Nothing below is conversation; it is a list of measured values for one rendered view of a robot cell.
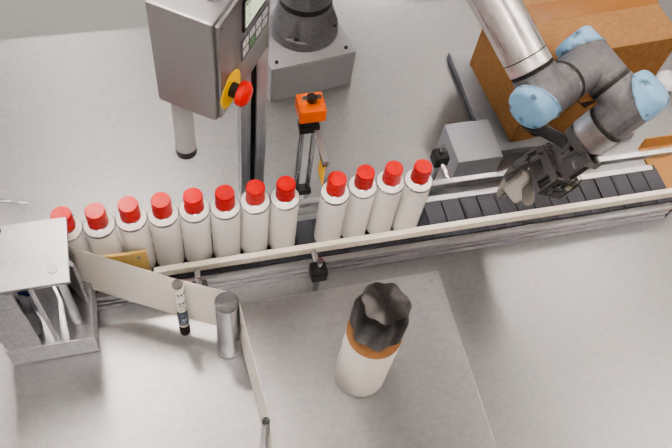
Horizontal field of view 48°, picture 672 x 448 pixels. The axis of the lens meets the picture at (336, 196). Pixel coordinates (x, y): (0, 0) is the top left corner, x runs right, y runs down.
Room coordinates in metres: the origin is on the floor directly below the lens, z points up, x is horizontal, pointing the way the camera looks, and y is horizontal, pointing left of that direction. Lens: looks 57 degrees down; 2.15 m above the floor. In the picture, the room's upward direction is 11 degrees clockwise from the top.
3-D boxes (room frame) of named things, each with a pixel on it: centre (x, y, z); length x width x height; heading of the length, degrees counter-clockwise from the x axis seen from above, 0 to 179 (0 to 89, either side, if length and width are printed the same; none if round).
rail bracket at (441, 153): (0.90, -0.20, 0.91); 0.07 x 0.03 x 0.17; 22
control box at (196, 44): (0.75, 0.21, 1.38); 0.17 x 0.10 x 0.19; 167
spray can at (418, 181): (0.79, -0.14, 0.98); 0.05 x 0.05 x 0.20
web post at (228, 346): (0.48, 0.14, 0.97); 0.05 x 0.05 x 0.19
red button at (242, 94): (0.68, 0.16, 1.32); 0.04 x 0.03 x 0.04; 167
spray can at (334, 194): (0.73, 0.00, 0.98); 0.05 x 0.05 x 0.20
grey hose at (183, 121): (0.74, 0.27, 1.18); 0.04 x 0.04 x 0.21
